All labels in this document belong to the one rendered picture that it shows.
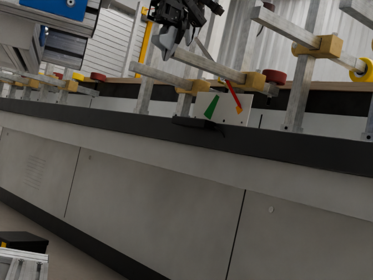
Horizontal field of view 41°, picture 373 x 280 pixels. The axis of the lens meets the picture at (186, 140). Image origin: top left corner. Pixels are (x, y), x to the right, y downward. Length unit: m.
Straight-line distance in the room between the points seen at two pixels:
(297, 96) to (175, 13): 0.40
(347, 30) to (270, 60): 1.77
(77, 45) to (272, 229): 0.86
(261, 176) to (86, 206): 1.35
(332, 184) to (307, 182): 0.08
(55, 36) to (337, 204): 0.78
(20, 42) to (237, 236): 1.15
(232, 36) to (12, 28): 10.99
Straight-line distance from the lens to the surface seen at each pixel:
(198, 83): 1.70
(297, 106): 1.40
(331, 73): 9.97
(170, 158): 1.77
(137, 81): 2.42
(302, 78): 1.41
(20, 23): 0.84
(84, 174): 2.69
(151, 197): 2.16
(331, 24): 10.34
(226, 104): 1.58
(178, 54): 1.38
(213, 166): 1.60
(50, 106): 2.65
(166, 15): 1.34
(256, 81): 1.53
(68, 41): 1.21
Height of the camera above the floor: 0.57
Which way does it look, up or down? 2 degrees up
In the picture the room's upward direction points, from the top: 13 degrees clockwise
